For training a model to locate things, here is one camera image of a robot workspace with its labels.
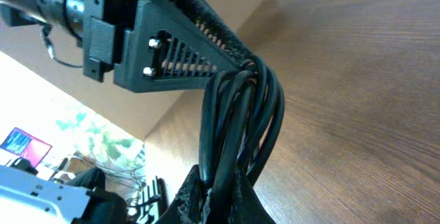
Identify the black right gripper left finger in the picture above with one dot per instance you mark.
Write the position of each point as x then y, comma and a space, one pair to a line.
188, 205

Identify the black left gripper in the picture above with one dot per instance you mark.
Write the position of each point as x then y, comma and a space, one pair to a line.
98, 26

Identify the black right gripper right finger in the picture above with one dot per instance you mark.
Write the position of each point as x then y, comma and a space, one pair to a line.
245, 205

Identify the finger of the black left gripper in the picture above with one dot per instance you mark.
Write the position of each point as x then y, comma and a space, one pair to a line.
177, 45

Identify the pink poster in background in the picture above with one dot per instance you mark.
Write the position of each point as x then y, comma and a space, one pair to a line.
26, 146

